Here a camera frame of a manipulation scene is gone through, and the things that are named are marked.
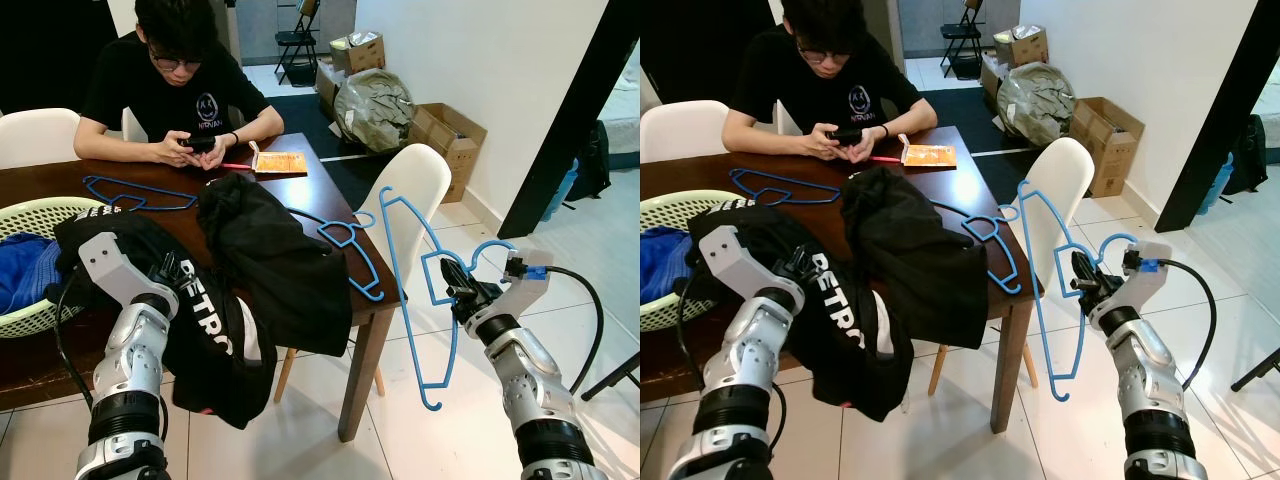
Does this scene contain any black RETRO print garment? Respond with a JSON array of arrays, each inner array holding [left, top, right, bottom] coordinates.
[[50, 208, 278, 431], [688, 199, 917, 422]]

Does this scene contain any blue garment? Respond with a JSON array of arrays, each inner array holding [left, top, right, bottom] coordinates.
[[640, 224, 707, 307], [0, 233, 63, 317]]

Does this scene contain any black shirt person right hand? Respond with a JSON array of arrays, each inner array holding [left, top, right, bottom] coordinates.
[[150, 132, 196, 167], [800, 125, 846, 161]]

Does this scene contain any black shirt person left hand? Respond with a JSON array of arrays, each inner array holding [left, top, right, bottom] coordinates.
[[850, 123, 891, 162], [200, 130, 241, 169]]

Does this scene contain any plain black garment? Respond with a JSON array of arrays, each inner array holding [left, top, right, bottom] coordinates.
[[839, 164, 1002, 350], [196, 171, 354, 357]]

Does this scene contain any large open cardboard box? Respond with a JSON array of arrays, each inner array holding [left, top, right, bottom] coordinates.
[[1067, 96, 1147, 199], [407, 102, 489, 205]]

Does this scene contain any cream plastic laundry basket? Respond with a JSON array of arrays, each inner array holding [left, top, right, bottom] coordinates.
[[0, 196, 107, 341], [640, 189, 747, 334]]

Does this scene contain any black stand leg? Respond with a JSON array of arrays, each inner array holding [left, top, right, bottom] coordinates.
[[1230, 344, 1280, 394], [580, 348, 641, 403]]

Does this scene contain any yellow booklet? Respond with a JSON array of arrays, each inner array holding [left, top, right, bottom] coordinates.
[[250, 150, 310, 178], [900, 142, 959, 170]]

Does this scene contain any grey-green plastic bag bundle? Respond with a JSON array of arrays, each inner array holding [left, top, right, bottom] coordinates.
[[334, 67, 417, 154], [996, 61, 1077, 150]]

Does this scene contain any black backpack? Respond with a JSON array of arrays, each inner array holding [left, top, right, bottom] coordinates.
[[575, 118, 614, 202], [1224, 112, 1270, 197]]

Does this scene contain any person in black T-shirt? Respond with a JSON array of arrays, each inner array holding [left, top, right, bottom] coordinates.
[[722, 0, 940, 162], [75, 0, 287, 167]]

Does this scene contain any dark blue floor rug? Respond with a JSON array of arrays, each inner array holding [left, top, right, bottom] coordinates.
[[915, 85, 1076, 201], [235, 92, 416, 206]]

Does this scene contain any cardboard box with foil bag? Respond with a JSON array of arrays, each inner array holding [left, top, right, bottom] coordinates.
[[330, 31, 387, 74], [992, 24, 1050, 67]]

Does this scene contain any black folding chair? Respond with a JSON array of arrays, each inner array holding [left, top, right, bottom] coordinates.
[[939, 0, 987, 80], [274, 0, 322, 87]]

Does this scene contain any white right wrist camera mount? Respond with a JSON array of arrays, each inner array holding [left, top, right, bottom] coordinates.
[[488, 247, 554, 319], [1098, 239, 1174, 313]]

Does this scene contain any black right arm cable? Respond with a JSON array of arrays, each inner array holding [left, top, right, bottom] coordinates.
[[545, 264, 607, 397], [1160, 257, 1218, 393]]

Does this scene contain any black door frame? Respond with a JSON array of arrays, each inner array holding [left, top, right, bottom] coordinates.
[[497, 0, 641, 240], [1153, 0, 1280, 234]]

